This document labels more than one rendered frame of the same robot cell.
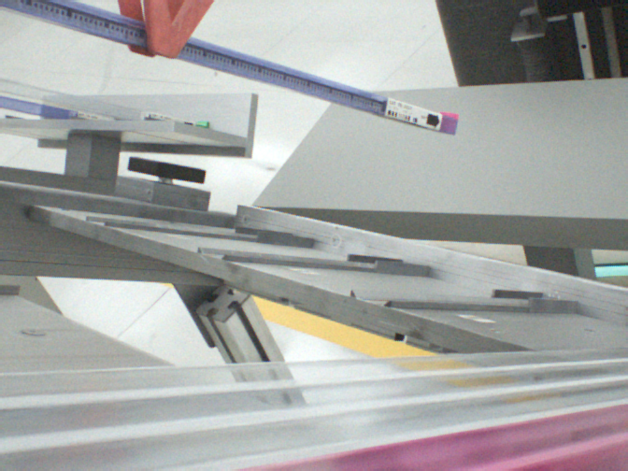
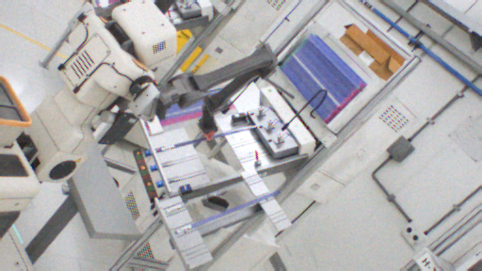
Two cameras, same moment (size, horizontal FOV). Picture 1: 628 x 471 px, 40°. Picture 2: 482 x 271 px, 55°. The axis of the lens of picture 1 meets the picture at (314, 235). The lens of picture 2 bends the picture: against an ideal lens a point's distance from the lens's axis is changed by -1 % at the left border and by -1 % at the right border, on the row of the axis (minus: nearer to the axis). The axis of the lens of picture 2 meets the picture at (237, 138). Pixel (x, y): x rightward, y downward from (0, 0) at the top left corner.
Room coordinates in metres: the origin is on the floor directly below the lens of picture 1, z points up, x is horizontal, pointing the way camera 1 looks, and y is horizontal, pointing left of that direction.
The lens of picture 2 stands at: (2.56, -0.18, 1.71)
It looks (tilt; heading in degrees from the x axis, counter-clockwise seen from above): 17 degrees down; 172
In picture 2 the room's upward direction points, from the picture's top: 43 degrees clockwise
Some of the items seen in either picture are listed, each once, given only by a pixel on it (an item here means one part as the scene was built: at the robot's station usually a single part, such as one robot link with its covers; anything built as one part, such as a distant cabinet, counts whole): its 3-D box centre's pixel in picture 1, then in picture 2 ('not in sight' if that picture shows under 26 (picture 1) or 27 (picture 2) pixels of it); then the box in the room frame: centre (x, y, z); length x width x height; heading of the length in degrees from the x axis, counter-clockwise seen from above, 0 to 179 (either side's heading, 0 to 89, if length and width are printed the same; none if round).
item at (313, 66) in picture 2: not in sight; (324, 79); (0.10, 0.30, 1.52); 0.51 x 0.13 x 0.27; 37
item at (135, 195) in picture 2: not in sight; (190, 225); (-0.02, 0.36, 0.31); 0.70 x 0.65 x 0.62; 37
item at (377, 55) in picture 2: not in sight; (378, 52); (-0.16, 0.47, 1.82); 0.68 x 0.30 x 0.20; 37
